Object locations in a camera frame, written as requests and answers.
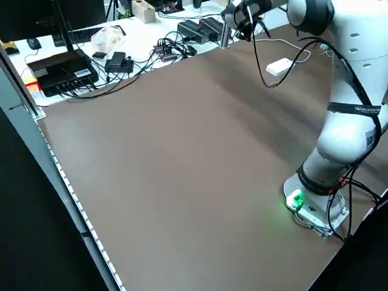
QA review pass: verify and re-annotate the thick white power strip cord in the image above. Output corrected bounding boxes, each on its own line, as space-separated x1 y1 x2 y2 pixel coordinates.
280 39 312 65

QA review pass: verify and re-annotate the small black adapter box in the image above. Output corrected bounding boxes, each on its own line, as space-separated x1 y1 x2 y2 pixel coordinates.
104 51 135 74

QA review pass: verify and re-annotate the clear plastic bag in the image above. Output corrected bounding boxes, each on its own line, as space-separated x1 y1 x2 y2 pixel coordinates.
90 25 127 51

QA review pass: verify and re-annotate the reddish usb hub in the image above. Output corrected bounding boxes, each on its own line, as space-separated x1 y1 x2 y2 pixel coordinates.
152 42 179 63

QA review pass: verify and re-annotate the black tripod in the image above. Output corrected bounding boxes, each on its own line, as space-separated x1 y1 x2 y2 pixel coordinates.
104 0 122 22

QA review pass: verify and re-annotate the white power strip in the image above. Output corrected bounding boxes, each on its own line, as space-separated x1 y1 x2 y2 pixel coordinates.
266 57 296 76

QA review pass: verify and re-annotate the black monitor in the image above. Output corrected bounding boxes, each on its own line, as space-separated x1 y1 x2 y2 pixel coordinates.
0 0 107 55

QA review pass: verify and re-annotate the black network switch box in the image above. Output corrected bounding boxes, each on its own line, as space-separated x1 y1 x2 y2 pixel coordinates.
26 50 100 98

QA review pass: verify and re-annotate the black power brick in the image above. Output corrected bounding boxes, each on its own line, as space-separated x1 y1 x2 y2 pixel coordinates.
199 17 227 42
177 20 210 44

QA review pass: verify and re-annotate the aluminium post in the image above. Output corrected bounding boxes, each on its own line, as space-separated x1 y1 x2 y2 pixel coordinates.
220 21 235 49

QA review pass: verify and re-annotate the black keyboard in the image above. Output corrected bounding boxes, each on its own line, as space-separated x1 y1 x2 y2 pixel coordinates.
67 26 105 43

